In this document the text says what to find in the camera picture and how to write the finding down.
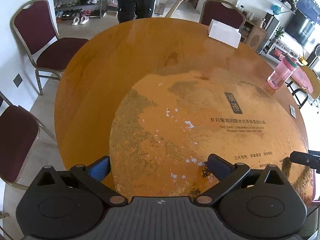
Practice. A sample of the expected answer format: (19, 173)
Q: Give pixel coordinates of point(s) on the black television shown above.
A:
(300, 28)

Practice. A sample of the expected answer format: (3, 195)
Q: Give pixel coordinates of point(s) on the gold gift box lid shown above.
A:
(166, 126)

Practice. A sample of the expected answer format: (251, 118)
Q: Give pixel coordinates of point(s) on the pink cloth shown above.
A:
(301, 78)

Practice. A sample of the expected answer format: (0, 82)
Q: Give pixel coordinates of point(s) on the potted green plant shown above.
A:
(279, 34)

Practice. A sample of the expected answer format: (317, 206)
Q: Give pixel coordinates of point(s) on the maroon banquet chair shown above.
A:
(48, 53)
(19, 130)
(222, 11)

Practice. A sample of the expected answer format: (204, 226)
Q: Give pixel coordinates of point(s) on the wooden cabinet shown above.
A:
(252, 35)

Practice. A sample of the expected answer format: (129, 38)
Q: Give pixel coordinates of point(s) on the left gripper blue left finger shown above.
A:
(99, 169)

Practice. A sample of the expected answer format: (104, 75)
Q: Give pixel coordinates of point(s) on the white tissue pack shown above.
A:
(224, 33)

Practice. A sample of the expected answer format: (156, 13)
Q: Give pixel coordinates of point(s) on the shoe rack with shoes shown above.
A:
(77, 0)

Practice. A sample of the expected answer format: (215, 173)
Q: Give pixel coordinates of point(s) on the pink water bottle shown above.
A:
(282, 72)

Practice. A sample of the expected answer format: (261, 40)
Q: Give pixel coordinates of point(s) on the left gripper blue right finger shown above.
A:
(219, 167)

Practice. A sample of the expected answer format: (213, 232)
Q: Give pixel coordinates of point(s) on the small round side table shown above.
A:
(295, 88)

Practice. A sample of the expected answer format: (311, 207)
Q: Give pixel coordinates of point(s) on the small silver card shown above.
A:
(292, 111)

